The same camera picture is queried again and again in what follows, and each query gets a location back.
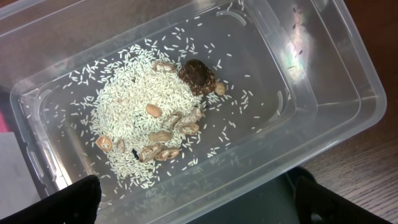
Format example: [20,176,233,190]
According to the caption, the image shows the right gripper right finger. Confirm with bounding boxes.
[295,177,390,224]

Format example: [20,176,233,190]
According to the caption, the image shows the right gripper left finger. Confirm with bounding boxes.
[1,175,101,224]

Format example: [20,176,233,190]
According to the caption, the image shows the food leftovers rice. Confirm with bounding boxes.
[26,1,265,200]

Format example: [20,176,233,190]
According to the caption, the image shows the black plastic tray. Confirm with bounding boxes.
[188,167,315,224]

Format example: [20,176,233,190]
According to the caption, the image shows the red plastic tray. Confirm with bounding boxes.
[0,111,11,133]

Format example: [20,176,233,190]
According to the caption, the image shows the clear plastic bin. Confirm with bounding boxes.
[1,1,386,223]

